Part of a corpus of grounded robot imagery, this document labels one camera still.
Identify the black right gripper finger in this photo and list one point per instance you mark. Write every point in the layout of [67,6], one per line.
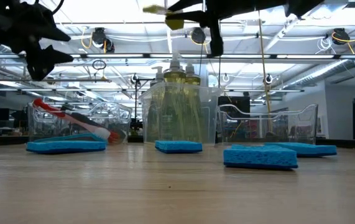
[217,37]
[194,4]

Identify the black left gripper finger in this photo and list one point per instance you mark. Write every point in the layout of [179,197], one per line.
[45,62]
[51,34]

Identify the lime green dish brush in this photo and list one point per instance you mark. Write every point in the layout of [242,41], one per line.
[175,24]

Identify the red dish brush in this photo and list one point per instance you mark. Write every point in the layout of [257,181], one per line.
[48,109]

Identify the blue cellulose sponge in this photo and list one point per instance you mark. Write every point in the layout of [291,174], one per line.
[259,157]
[178,147]
[65,147]
[314,150]

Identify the small black ceiling reel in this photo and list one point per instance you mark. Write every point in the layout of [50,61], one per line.
[268,79]
[134,78]

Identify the low clear plastic bin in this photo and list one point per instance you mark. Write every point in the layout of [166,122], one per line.
[40,130]
[304,124]

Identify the tall clear plastic bin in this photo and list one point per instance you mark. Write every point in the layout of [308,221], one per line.
[211,124]

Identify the silver ventilation duct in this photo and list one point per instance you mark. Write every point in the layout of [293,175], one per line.
[317,74]

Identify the white wall-mounted box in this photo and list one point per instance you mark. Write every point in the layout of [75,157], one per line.
[320,124]

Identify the black aluminium table frame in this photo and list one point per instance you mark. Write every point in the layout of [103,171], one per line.
[351,142]

